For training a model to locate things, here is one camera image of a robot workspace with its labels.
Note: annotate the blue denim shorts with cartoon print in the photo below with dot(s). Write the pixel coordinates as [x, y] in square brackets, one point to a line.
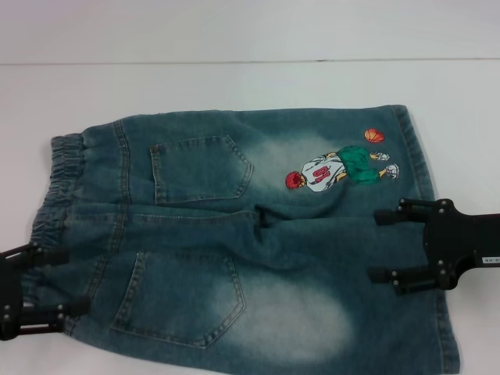
[218, 242]

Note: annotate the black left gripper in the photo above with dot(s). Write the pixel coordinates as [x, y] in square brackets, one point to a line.
[8, 320]

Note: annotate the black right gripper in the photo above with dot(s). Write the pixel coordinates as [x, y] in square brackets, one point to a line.
[453, 242]

